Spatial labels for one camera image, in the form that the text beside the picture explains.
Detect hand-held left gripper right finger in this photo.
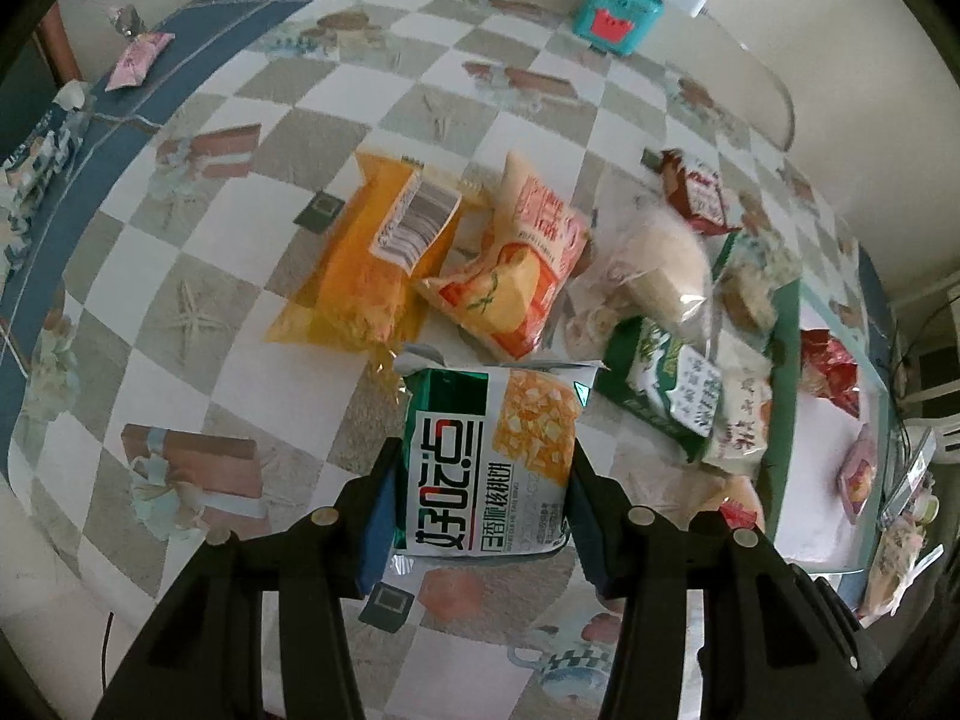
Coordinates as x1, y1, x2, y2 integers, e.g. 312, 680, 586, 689
566, 442, 863, 720

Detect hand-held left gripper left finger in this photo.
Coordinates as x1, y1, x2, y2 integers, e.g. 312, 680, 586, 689
94, 435, 406, 720

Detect green and white snack packet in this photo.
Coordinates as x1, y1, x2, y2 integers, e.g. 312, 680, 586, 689
394, 349, 605, 560

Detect green tray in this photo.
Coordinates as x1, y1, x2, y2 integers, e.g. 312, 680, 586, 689
750, 277, 897, 616

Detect clear bag with pale bun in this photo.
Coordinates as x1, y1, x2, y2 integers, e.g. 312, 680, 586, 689
566, 165, 717, 361

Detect dark green snack packet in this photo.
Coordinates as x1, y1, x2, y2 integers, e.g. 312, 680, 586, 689
600, 315, 725, 466

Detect white packet with red print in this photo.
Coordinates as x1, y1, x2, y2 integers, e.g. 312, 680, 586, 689
701, 330, 773, 477

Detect yellow snack packet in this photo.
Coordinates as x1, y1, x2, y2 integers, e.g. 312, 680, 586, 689
266, 150, 488, 353

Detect orange and pink snack packet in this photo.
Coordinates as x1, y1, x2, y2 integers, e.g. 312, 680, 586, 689
416, 150, 593, 361

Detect shiny red snack packet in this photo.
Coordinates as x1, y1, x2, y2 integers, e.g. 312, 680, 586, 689
799, 328, 862, 421

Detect green-edged clear cookie packet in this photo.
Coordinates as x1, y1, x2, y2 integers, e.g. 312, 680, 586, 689
712, 229, 803, 335

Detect blue and white packets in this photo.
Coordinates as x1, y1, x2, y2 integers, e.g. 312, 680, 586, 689
0, 82, 95, 203

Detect pink candy wrapper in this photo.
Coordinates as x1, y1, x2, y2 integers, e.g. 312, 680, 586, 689
105, 30, 175, 92

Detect teal tin box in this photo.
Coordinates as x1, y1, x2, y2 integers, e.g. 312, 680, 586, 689
574, 0, 665, 57

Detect grey cable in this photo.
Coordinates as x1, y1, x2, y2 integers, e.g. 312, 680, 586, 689
701, 7, 796, 155

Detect brown wooden post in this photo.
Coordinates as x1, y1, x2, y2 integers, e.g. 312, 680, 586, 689
41, 4, 83, 83

